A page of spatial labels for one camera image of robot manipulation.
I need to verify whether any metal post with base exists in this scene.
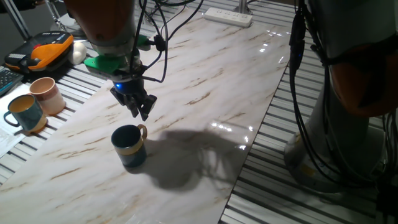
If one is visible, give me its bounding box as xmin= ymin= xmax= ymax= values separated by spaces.
xmin=233 ymin=0 xmax=253 ymax=16

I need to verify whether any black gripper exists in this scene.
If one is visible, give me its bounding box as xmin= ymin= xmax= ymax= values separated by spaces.
xmin=109 ymin=77 xmax=158 ymax=122

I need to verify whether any aluminium profile beam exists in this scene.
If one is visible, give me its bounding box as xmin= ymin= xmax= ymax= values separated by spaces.
xmin=2 ymin=0 xmax=32 ymax=40

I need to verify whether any marble pattern board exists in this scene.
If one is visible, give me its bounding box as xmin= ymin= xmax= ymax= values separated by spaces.
xmin=0 ymin=6 xmax=301 ymax=224

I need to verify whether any teal mug yellow interior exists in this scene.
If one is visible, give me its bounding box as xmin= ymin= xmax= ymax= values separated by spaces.
xmin=3 ymin=94 xmax=48 ymax=133

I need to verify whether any white printed paper sheet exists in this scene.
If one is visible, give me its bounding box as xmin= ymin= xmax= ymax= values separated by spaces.
xmin=0 ymin=82 xmax=32 ymax=158

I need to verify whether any orange black teach pendant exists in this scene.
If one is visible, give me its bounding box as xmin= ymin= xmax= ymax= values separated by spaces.
xmin=4 ymin=30 xmax=75 ymax=74

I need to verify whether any white power strip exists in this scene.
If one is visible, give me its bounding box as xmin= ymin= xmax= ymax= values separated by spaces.
xmin=204 ymin=7 xmax=253 ymax=29

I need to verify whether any white egg-shaped object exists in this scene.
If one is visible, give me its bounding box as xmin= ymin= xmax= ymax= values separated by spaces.
xmin=68 ymin=41 xmax=88 ymax=65

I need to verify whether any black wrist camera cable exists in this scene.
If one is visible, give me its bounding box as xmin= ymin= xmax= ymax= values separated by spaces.
xmin=129 ymin=0 xmax=205 ymax=84

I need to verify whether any thin metal rod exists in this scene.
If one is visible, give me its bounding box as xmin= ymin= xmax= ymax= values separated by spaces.
xmin=42 ymin=0 xmax=68 ymax=30

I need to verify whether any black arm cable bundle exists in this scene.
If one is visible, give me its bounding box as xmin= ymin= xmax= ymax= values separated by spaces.
xmin=287 ymin=0 xmax=398 ymax=218

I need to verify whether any teal cup yellow band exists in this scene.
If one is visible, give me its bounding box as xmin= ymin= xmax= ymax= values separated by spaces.
xmin=111 ymin=124 xmax=148 ymax=168

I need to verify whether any pink ceramic cup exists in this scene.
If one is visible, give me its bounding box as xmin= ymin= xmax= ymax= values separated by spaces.
xmin=29 ymin=77 xmax=66 ymax=116

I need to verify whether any black computer keyboard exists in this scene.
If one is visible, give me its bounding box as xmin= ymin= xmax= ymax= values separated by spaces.
xmin=0 ymin=67 xmax=24 ymax=96

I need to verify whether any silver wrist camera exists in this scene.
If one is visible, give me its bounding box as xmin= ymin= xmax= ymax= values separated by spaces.
xmin=86 ymin=67 xmax=128 ymax=83

